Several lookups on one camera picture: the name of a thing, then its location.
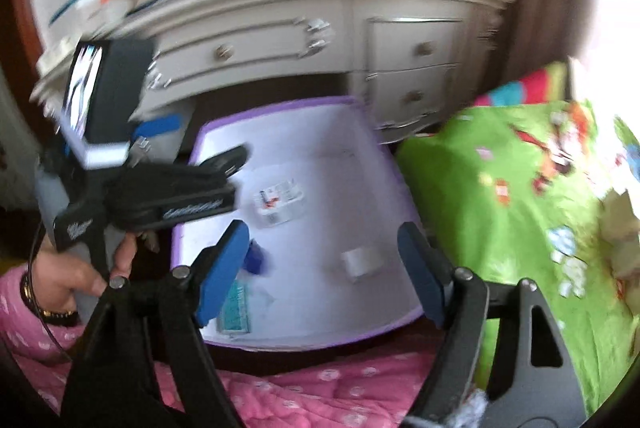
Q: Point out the pink dotted quilted clothing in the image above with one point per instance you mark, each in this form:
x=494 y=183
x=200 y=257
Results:
x=310 y=388

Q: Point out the small blue object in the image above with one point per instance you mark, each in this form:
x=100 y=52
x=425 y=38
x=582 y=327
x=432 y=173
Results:
x=257 y=258

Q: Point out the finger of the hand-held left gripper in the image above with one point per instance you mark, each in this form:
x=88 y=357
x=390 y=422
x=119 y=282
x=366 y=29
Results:
x=160 y=126
x=220 y=161

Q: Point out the person's left forearm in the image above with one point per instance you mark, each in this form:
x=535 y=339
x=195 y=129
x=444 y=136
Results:
x=20 y=338

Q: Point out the dark wrist watch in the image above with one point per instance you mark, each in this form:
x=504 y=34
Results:
x=37 y=305

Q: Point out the green printed blanket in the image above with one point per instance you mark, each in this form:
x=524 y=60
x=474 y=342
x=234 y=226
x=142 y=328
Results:
x=500 y=218

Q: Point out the small white box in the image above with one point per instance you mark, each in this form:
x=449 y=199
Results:
x=361 y=264

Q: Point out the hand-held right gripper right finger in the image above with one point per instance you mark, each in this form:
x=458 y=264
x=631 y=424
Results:
x=420 y=275

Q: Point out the person's left hand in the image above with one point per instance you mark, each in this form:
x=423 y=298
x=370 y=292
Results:
x=62 y=278

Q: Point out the white packet with red label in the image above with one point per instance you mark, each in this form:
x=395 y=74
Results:
x=277 y=203

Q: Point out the cream wooden dresser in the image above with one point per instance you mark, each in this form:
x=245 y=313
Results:
x=280 y=16

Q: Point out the teal flat packet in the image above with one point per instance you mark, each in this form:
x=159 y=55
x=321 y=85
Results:
x=237 y=308

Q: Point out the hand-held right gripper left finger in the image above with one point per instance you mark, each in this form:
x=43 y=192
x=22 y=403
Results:
x=222 y=275

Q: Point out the purple and white storage bin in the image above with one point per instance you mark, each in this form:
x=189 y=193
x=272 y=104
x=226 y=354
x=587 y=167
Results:
x=320 y=148

